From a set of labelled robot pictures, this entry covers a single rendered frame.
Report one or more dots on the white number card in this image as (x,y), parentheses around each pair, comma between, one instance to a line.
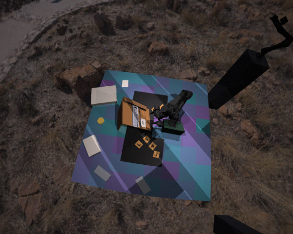
(143,122)

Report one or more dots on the yellow flat disc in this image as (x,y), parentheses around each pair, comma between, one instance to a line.
(100,120)

